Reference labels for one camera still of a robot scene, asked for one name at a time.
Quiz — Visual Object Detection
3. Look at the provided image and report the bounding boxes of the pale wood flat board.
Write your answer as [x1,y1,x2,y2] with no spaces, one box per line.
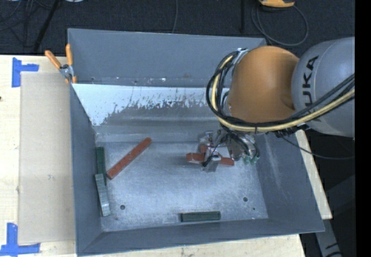
[17,72,77,246]

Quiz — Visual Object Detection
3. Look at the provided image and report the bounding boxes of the long red-brown flat block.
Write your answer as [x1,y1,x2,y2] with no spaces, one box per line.
[106,137,152,180]

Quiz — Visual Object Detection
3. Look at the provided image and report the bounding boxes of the short red-brown block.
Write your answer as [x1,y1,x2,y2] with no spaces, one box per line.
[186,145,235,167]

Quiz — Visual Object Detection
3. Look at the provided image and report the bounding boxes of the dark green flat block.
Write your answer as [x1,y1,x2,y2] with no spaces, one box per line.
[95,146,107,186]
[180,211,221,223]

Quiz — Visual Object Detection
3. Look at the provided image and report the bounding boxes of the grey metal bin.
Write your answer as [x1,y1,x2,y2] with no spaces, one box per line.
[67,28,326,256]

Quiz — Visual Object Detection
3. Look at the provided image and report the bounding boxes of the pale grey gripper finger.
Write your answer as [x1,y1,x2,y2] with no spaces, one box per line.
[198,131,217,153]
[202,154,220,173]

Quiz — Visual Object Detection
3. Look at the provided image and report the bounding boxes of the pale green flat block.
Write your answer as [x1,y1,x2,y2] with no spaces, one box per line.
[94,173,112,218]

